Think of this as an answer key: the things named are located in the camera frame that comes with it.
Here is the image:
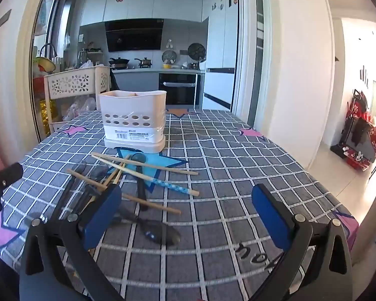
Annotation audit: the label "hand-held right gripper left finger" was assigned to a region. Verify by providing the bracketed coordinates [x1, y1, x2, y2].
[19, 183, 123, 301]

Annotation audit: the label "grey checked star tablecloth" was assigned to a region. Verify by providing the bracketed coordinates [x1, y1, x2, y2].
[0, 109, 359, 301]

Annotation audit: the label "pile of red bags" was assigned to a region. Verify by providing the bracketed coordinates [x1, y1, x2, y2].
[330, 89, 376, 171]

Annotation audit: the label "black range hood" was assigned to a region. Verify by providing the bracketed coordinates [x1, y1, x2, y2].
[105, 19, 164, 52]

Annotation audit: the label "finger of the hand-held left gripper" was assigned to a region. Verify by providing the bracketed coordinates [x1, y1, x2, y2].
[0, 162, 24, 217]

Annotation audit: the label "metal kitchen faucet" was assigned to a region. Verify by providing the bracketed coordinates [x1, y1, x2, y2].
[39, 43, 57, 60]

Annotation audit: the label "plain wooden chopstick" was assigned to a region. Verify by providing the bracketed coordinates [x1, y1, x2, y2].
[91, 152, 199, 175]
[111, 161, 129, 185]
[102, 154, 131, 187]
[67, 169, 181, 215]

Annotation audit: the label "white sliding door frame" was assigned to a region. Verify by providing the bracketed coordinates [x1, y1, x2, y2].
[232, 0, 273, 126]

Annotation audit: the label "gold foil packet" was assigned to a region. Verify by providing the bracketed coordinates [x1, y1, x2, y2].
[39, 99, 57, 129]

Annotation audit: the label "black built-in oven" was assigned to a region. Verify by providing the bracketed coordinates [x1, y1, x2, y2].
[158, 73, 197, 106]

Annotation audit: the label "blue patterned wooden chopstick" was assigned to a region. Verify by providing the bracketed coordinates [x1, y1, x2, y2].
[93, 156, 200, 196]

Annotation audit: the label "white upper kitchen cabinets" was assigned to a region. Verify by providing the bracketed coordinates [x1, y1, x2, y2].
[80, 0, 209, 27]

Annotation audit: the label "beige perforated storage cart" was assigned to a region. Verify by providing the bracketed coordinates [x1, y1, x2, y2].
[44, 66, 111, 132]

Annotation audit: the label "clear plastic bag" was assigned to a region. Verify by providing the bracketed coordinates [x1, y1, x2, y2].
[63, 97, 96, 121]

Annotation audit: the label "white refrigerator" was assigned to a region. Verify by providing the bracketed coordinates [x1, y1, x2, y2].
[202, 0, 240, 112]

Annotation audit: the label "white perforated utensil holder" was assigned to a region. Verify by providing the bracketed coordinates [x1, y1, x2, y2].
[99, 90, 167, 154]

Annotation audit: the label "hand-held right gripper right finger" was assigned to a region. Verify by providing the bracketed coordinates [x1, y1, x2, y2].
[251, 183, 353, 301]

